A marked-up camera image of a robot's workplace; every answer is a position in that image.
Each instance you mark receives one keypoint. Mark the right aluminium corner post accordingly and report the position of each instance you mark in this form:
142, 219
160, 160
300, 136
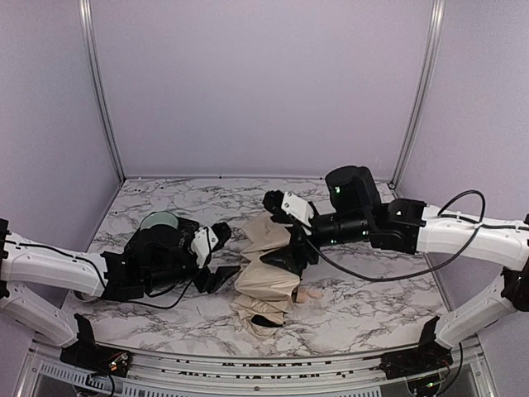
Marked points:
425, 77

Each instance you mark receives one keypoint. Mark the aluminium corner post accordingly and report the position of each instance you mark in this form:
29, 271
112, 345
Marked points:
425, 77
89, 37

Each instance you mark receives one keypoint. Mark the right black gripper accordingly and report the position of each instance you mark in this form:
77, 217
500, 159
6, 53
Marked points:
297, 246

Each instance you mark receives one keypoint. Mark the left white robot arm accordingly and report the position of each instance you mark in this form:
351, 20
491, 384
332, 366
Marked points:
165, 251

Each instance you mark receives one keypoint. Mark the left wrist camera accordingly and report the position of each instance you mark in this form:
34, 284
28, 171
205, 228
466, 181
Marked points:
207, 240

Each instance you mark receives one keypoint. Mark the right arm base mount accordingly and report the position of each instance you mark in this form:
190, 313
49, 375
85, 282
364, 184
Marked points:
427, 355

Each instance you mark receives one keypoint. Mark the beige and black folding umbrella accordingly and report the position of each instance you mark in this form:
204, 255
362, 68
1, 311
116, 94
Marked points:
266, 292

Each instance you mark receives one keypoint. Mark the clear glass cup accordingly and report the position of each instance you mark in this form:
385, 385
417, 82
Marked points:
82, 297

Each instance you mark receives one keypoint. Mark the aluminium front rail frame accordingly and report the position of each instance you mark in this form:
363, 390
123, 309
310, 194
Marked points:
174, 374

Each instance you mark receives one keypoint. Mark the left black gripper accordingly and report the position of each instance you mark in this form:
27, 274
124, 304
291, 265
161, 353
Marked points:
202, 275

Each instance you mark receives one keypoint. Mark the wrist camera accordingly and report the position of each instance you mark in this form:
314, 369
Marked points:
282, 207
207, 240

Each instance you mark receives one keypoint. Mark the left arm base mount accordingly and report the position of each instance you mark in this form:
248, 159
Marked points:
87, 354

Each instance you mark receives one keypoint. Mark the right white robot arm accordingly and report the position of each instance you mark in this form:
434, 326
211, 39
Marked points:
407, 226

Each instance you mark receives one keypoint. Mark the left aluminium corner post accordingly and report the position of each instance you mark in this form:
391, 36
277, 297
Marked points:
89, 37

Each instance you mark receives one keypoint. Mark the green lidded bowl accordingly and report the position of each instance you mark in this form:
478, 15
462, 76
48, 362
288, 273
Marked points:
159, 218

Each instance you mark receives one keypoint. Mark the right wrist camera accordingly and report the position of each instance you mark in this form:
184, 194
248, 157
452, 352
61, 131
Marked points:
282, 207

